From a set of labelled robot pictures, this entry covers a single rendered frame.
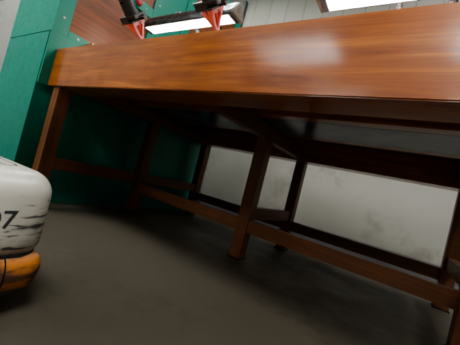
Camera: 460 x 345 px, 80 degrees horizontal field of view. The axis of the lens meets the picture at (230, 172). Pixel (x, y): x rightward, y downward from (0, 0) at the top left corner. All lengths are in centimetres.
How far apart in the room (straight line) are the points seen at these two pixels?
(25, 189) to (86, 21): 130
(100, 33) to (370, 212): 232
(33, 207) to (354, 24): 74
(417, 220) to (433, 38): 206
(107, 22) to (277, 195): 196
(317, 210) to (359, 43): 211
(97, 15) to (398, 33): 151
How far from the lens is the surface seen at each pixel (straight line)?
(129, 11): 135
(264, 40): 78
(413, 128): 106
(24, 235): 65
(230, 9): 136
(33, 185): 63
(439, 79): 64
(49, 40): 169
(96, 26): 182
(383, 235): 262
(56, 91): 158
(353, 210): 262
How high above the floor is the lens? 36
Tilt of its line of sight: 1 degrees up
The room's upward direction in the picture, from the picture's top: 14 degrees clockwise
